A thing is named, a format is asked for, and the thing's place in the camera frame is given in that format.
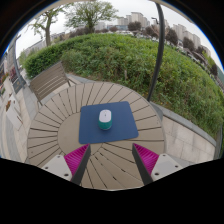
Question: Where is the thin-trunked leafy tree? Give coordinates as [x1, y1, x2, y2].
[29, 4, 68, 48]

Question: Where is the group of distant apartment buildings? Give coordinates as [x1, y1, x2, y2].
[116, 11, 213, 65]

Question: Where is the dark curved umbrella pole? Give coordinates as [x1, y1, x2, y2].
[146, 2, 166, 103]

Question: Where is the white flower planter box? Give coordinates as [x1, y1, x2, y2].
[5, 102, 23, 132]

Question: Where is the white and teal computer mouse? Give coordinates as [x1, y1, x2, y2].
[97, 109, 113, 131]

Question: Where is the beige umbrella canopy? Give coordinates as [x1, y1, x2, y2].
[43, 0, 188, 14]

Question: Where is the beige slatted outdoor chair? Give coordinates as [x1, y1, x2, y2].
[28, 60, 78, 106]

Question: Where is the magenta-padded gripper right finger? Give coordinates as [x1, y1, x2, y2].
[131, 143, 184, 186]

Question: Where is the green hedge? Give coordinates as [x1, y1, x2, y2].
[23, 32, 224, 138]

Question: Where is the blue rectangular mouse pad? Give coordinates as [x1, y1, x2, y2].
[78, 101, 140, 145]

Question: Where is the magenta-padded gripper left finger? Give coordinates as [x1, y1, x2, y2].
[40, 143, 92, 186]

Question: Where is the round-crowned green tree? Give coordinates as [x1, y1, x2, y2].
[66, 0, 120, 34]

